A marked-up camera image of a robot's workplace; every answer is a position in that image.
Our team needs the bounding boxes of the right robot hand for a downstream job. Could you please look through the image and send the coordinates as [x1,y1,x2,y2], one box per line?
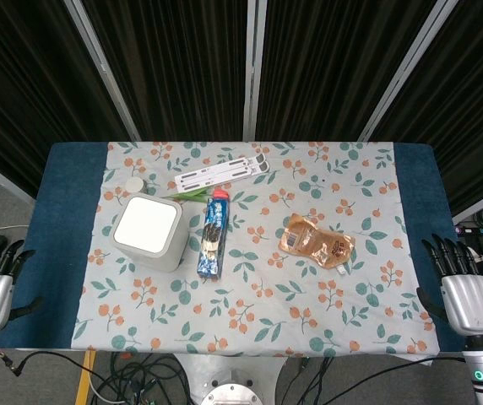
[415,234,483,337]

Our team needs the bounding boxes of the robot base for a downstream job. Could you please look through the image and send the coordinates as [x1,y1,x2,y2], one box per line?
[172,353,301,405]

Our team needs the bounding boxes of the white square container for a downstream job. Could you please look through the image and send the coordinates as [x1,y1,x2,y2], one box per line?
[112,193,183,274]

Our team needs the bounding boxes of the blue table cover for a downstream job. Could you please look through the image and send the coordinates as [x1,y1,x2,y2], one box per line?
[0,141,461,350]

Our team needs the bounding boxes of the yellow floor tape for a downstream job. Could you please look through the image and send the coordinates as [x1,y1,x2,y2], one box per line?
[74,349,97,405]

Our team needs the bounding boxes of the brown crumpled snack pouch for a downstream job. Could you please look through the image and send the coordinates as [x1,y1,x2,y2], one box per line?
[278,213,357,276]

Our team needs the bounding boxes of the small grey round cap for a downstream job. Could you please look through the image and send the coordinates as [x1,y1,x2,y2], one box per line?
[124,177,147,195]

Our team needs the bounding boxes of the floral tablecloth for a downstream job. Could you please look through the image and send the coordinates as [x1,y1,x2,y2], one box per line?
[70,140,442,359]

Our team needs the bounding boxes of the green plant stem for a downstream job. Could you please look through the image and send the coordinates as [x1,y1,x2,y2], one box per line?
[161,187,209,201]

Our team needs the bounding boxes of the blue cookie package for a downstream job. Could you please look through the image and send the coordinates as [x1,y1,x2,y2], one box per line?
[197,188,230,280]

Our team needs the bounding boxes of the white folding stand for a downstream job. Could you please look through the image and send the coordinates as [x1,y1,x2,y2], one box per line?
[174,154,270,192]

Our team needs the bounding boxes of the black curtain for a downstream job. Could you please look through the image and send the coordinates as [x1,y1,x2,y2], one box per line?
[0,0,483,216]

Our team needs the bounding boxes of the black cable with plug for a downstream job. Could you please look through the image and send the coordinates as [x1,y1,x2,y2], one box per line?
[0,349,86,379]

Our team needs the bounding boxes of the black floor cables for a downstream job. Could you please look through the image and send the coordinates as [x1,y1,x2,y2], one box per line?
[84,350,196,405]

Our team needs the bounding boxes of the silver frame post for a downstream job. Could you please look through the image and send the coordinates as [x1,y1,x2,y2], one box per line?
[358,0,462,143]
[242,0,268,142]
[62,0,142,143]

